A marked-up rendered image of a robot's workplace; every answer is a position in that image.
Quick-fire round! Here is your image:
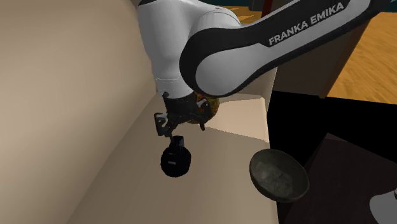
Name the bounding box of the dark robot stand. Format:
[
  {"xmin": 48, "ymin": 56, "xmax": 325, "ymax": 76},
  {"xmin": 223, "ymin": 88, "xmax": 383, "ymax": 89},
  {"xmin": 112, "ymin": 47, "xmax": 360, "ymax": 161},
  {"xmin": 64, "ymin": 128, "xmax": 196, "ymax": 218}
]
[{"xmin": 267, "ymin": 90, "xmax": 397, "ymax": 224}]

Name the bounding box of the dark grey bowl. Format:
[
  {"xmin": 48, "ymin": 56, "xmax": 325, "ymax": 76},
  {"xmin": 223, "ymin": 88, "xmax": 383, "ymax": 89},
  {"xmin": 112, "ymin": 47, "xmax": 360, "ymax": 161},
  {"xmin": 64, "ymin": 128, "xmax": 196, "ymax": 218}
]
[{"xmin": 249, "ymin": 148, "xmax": 310, "ymax": 204}]

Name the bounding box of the black round flask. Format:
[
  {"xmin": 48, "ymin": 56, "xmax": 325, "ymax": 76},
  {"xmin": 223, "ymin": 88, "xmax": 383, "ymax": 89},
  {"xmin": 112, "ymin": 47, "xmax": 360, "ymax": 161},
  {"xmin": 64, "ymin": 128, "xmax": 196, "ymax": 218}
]
[{"xmin": 160, "ymin": 135, "xmax": 192, "ymax": 178}]

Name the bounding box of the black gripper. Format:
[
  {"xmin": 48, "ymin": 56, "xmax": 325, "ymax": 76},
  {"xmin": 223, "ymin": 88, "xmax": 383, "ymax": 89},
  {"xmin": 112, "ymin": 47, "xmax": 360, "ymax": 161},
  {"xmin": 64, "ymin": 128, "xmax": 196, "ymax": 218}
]
[{"xmin": 154, "ymin": 94, "xmax": 207, "ymax": 139}]

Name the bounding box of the yellow patterned ball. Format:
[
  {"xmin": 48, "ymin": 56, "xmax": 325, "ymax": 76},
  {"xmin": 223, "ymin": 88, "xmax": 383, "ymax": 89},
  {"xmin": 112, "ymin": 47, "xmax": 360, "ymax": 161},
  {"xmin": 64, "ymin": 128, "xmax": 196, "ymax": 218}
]
[{"xmin": 187, "ymin": 95, "xmax": 221, "ymax": 126}]

